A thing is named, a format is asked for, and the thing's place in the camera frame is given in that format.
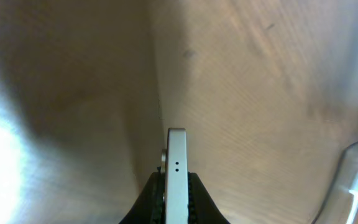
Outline black charger cable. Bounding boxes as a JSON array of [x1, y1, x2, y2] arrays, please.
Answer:
[[311, 138, 358, 224]]

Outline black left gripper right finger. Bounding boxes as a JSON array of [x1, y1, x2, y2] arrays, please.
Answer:
[[188, 172, 229, 224]]

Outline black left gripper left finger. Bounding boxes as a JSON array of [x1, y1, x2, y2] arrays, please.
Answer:
[[119, 172, 165, 224]]

